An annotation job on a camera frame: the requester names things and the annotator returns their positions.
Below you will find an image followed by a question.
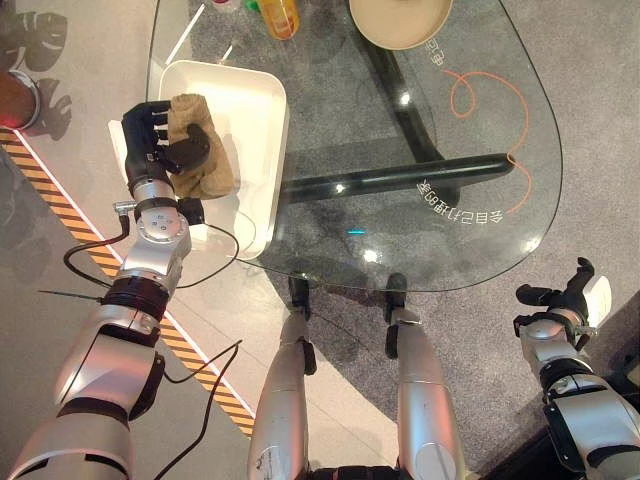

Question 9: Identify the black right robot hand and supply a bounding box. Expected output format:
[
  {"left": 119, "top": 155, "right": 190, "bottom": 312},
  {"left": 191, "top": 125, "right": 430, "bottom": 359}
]
[{"left": 515, "top": 257, "right": 613, "bottom": 326}]

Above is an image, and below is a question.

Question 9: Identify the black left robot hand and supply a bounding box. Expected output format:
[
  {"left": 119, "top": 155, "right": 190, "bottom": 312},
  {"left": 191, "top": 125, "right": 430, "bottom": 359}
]
[{"left": 121, "top": 100, "right": 212, "bottom": 190}]

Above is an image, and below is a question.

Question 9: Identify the tan cloth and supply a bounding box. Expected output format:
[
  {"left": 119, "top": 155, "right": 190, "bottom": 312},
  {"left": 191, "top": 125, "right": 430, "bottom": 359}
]
[{"left": 166, "top": 92, "right": 236, "bottom": 200}]

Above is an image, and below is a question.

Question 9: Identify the white plastic basket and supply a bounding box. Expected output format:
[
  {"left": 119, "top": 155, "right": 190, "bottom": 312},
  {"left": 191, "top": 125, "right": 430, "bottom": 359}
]
[{"left": 107, "top": 59, "right": 291, "bottom": 261}]

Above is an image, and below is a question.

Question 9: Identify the brown round stool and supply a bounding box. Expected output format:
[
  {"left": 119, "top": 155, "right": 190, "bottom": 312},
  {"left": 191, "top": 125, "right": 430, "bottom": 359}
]
[{"left": 0, "top": 70, "right": 41, "bottom": 130}]

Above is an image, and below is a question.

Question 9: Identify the yellow black hazard tape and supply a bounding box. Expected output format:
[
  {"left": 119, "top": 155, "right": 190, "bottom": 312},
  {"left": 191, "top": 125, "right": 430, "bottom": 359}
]
[{"left": 0, "top": 126, "right": 257, "bottom": 439}]

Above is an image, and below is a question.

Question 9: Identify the orange juice bottle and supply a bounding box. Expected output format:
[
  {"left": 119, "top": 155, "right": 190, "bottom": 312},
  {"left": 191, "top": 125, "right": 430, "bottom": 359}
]
[{"left": 257, "top": 0, "right": 302, "bottom": 41}]

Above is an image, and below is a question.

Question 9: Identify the black table base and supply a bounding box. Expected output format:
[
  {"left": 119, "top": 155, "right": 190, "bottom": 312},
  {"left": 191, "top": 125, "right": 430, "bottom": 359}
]
[{"left": 279, "top": 40, "right": 517, "bottom": 205}]

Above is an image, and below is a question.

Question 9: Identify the beige round bowl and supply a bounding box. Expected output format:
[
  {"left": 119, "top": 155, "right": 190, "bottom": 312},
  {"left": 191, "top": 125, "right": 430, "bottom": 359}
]
[{"left": 348, "top": 0, "right": 455, "bottom": 52}]

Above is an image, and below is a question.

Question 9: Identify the silver left robot leg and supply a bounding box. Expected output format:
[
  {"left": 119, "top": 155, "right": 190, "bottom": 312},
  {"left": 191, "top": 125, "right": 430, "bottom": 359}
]
[{"left": 247, "top": 275, "right": 318, "bottom": 480}]

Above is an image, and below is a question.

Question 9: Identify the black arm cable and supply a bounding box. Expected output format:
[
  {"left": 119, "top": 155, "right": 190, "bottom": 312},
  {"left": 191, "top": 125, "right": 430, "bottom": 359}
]
[{"left": 37, "top": 201, "right": 244, "bottom": 480}]

